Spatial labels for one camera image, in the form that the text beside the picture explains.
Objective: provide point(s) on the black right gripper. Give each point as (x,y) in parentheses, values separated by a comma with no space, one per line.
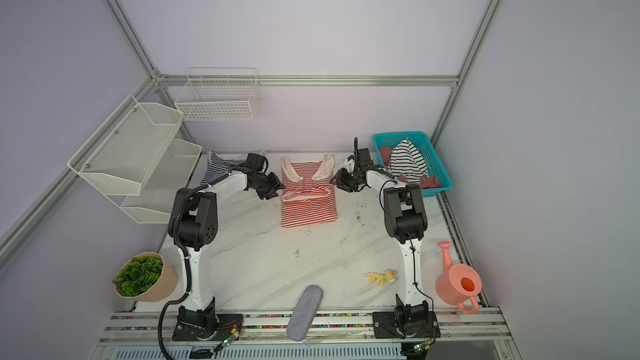
(337,181)

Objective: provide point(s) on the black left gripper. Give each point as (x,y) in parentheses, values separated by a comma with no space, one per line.
(276,184)

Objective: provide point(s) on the red white striped tank top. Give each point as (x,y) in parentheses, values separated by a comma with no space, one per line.
(308,197)

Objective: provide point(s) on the blue white striped tank top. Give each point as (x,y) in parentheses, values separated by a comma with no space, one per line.
(218,168)

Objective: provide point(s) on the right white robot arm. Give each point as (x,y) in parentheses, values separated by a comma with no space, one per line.
(405,220)

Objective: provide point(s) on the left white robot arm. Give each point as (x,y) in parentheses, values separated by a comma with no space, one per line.
(193,225)

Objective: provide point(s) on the black white striped tank top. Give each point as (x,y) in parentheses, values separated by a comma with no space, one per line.
(407,162)

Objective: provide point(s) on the teal plastic basket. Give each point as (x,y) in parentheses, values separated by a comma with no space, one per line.
(424,145)

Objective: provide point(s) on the dark red garment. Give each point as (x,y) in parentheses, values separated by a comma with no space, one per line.
(425,183)

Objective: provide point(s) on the yellow toy giraffe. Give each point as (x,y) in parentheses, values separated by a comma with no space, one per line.
(382,279)

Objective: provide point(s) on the grey fabric pouch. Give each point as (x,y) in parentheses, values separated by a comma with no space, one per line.
(304,313)

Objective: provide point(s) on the pink watering can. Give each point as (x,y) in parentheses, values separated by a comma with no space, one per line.
(459,284)

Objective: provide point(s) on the green potted plant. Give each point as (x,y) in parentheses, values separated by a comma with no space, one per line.
(147,278)

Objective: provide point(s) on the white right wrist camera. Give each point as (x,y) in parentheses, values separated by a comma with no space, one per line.
(360,160)

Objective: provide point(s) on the white wire wall basket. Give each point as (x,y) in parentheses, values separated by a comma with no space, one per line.
(219,94)

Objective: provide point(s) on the horizontal aluminium frame bar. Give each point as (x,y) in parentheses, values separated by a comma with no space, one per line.
(321,80)

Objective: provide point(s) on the white mesh wall shelf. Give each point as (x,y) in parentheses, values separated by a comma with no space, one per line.
(137,160)

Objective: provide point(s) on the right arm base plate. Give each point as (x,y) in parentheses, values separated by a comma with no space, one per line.
(388,325)

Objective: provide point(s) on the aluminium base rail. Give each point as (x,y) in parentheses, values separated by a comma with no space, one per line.
(338,326)

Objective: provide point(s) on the aluminium frame corner post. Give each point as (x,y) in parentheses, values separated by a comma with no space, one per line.
(153,77)

